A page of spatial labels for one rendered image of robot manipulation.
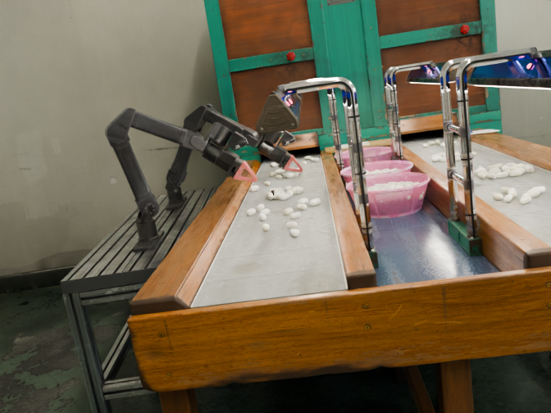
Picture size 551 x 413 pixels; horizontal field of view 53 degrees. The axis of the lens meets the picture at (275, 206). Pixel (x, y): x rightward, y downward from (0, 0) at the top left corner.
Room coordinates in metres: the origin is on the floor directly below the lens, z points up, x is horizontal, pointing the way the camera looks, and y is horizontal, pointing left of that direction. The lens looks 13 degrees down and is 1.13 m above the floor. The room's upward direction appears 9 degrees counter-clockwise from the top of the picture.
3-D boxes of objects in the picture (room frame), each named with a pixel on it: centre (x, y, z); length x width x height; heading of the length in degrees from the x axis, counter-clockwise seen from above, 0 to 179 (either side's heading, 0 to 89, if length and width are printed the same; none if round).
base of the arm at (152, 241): (1.80, 0.44, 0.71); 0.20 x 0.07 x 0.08; 179
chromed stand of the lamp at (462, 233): (1.29, -0.53, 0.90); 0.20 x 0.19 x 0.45; 175
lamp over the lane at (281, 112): (1.33, -0.05, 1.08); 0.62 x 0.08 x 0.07; 175
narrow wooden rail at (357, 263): (1.86, -0.21, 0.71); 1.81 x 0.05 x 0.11; 175
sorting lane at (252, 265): (1.87, -0.04, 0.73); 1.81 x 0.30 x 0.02; 175
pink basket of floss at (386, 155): (2.45, -0.43, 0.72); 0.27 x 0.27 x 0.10
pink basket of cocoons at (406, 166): (2.01, -0.39, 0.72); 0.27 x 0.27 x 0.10
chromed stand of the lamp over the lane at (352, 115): (1.32, -0.13, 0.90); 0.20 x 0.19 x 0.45; 175
